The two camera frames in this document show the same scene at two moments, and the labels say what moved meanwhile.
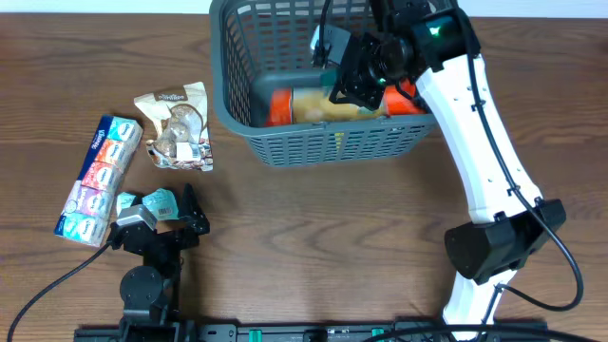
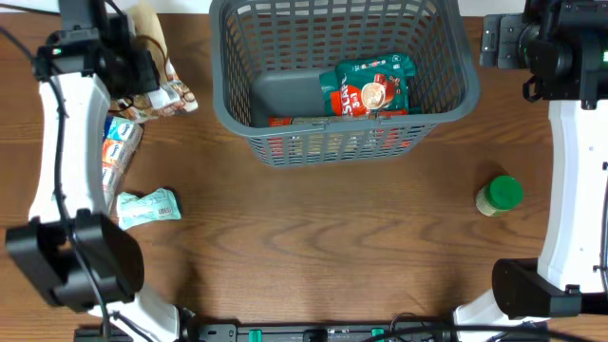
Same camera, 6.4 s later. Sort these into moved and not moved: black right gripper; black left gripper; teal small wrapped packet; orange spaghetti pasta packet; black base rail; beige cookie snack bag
Moved: black right gripper; black left gripper; beige cookie snack bag; orange spaghetti pasta packet
Not moved: black base rail; teal small wrapped packet
